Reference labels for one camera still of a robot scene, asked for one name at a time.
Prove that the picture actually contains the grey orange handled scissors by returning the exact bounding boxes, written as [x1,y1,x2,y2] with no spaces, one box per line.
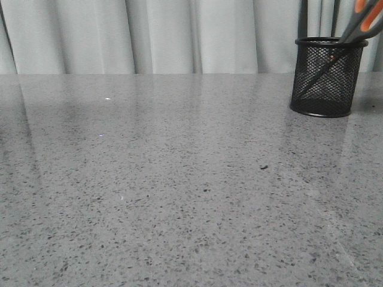
[302,0,382,93]

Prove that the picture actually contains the black mesh pen bucket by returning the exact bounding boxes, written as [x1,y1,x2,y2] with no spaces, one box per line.
[290,37,368,118]

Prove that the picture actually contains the grey curtain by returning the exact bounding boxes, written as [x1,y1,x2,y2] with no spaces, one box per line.
[0,0,383,75]

